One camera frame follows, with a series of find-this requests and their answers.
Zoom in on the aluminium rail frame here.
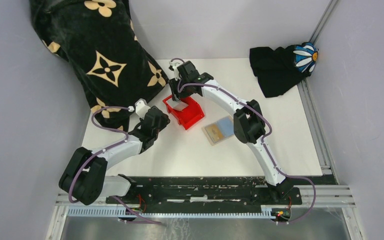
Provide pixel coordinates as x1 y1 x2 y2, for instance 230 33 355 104
45 0 365 240

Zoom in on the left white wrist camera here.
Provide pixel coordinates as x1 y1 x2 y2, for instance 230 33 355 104
127 98 151 120

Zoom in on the red plastic bin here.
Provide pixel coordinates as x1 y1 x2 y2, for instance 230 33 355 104
162 95 205 130

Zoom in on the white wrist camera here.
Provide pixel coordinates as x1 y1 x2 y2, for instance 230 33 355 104
168 60 183 80
127 98 151 120

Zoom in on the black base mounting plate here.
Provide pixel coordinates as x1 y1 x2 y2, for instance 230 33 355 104
105 176 337 215

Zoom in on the yellow credit card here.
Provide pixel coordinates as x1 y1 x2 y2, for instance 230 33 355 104
204 123 224 145

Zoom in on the black cloth with daisy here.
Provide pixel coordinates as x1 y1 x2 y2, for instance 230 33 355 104
249 42 319 98

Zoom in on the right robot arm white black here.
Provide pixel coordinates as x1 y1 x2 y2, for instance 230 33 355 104
168 58 293 204

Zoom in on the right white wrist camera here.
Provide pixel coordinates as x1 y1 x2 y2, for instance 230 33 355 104
168 60 183 80

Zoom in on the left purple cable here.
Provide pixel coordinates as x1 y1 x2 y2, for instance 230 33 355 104
67 105 166 228

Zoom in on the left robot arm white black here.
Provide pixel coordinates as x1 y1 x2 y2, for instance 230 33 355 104
58 103 170 206

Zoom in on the black blanket with beige flowers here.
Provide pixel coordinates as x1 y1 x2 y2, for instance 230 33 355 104
29 0 168 131

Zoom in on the slotted grey cable duct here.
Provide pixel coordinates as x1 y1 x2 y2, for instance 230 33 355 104
67 206 275 220

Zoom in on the stack of credit cards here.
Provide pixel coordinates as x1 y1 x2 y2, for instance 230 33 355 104
172 101 189 112

